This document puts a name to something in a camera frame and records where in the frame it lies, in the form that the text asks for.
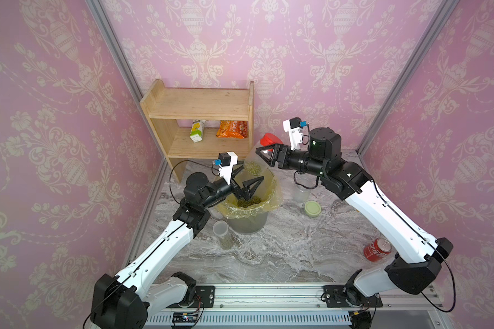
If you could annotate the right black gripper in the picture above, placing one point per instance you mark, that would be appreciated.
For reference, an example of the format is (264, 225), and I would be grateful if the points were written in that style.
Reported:
(280, 154)

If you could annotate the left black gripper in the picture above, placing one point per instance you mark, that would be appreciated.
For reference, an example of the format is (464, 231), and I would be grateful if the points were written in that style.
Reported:
(246, 186)

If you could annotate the white lid glass jar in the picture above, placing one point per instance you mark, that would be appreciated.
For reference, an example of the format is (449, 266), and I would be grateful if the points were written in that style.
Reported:
(223, 235)

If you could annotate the red lid glass jar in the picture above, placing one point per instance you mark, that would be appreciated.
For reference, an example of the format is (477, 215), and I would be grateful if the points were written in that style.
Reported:
(256, 166)

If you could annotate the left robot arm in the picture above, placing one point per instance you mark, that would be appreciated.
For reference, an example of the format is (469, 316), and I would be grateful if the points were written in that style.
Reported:
(127, 299)

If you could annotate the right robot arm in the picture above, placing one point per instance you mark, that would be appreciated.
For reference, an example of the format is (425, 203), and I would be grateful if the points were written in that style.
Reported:
(419, 255)

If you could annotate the green mung beans pile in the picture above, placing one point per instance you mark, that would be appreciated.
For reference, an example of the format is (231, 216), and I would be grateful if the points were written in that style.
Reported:
(255, 200)

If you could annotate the yellow plastic bin liner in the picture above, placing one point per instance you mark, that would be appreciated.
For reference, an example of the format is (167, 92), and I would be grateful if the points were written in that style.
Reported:
(271, 199)

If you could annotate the orange snack bag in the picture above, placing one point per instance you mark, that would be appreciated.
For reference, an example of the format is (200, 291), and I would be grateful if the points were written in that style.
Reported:
(233, 129)

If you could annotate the green white juice carton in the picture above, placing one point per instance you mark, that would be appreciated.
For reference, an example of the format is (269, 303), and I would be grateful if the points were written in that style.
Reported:
(197, 130)

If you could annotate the wooden two-tier shelf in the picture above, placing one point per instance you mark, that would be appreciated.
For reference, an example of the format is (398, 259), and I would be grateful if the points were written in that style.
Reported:
(163, 107)

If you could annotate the red can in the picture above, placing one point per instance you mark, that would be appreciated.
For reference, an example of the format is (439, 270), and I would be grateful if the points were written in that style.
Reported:
(377, 249)

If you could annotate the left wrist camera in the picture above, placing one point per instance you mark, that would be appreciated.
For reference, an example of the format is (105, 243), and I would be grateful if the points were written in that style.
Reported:
(226, 162)

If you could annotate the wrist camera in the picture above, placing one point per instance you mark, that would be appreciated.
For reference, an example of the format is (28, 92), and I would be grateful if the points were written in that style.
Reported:
(226, 162)
(294, 128)

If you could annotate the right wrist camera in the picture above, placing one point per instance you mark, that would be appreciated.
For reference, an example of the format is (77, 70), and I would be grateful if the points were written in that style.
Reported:
(294, 128)

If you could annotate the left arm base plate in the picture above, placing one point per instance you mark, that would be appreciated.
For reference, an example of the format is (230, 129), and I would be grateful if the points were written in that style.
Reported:
(203, 297)

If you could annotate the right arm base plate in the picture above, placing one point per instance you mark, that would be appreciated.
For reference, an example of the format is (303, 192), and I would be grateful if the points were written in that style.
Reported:
(337, 296)

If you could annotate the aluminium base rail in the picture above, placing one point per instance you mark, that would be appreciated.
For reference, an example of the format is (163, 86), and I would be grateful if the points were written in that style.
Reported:
(297, 306)

